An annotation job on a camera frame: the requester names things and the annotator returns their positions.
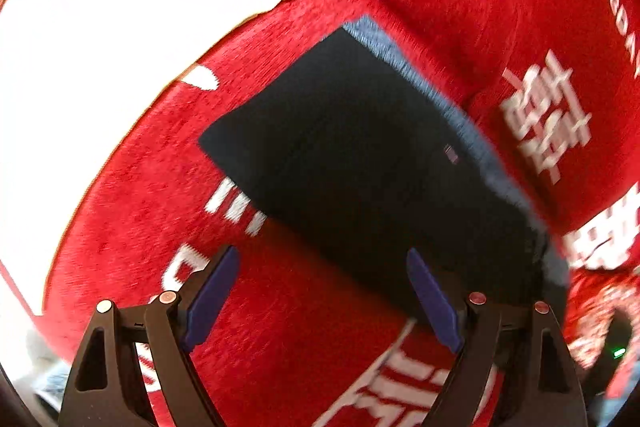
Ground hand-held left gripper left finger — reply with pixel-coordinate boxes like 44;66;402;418
59;244;242;427

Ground black pants with blue stripes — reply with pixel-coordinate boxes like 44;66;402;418
197;16;571;333

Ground cream white cloth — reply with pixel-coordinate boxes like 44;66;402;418
0;0;296;313

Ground red embroidered cushion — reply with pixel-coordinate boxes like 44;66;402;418
565;267;640;400

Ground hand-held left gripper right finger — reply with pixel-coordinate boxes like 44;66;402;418
406;248;588;427

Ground red printed blanket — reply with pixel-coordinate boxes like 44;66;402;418
0;0;640;427

